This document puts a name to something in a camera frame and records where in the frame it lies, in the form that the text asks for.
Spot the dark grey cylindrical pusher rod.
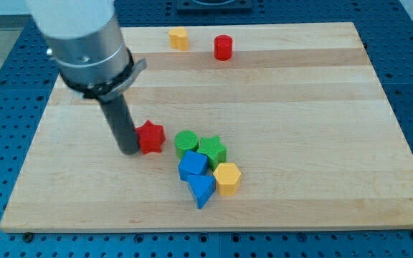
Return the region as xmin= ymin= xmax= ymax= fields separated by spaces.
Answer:
xmin=98 ymin=95 xmax=140 ymax=155

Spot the red star block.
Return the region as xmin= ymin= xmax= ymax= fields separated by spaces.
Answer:
xmin=136 ymin=120 xmax=166 ymax=155

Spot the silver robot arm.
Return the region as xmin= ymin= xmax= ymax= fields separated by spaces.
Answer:
xmin=26 ymin=0 xmax=147 ymax=155

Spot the green star block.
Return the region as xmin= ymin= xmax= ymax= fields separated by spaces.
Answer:
xmin=196 ymin=135 xmax=227 ymax=171

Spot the green cylinder block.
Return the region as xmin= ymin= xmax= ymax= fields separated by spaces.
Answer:
xmin=174 ymin=130 xmax=199 ymax=159

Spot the blue cube block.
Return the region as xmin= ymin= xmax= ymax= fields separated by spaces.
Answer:
xmin=178 ymin=150 xmax=208 ymax=181

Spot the yellow heart block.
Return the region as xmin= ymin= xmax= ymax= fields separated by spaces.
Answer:
xmin=168 ymin=27 xmax=189 ymax=51

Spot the blue triangle block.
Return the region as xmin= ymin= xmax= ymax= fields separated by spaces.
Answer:
xmin=188 ymin=175 xmax=216 ymax=209

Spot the red cylinder block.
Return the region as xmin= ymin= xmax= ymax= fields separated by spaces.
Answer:
xmin=214 ymin=34 xmax=233 ymax=61

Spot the yellow hexagon block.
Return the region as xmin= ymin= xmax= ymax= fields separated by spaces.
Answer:
xmin=213 ymin=163 xmax=242 ymax=196

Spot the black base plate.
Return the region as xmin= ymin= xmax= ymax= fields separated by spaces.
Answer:
xmin=176 ymin=0 xmax=253 ymax=12

